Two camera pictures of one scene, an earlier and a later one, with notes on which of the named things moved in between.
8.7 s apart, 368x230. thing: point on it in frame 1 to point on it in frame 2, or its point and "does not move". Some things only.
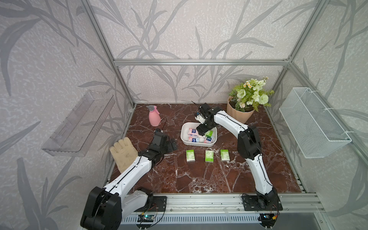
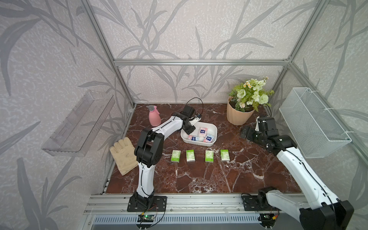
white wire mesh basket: [316, 132] does not move
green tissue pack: [224, 155] does not move
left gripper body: [167, 147] to [189, 129]
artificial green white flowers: [250, 93] does not move
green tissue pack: [210, 134] to [176, 155]
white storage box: [190, 136] does not move
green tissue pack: [190, 155] does not move
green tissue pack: [209, 156] does not move
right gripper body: [204, 127] to [254, 136]
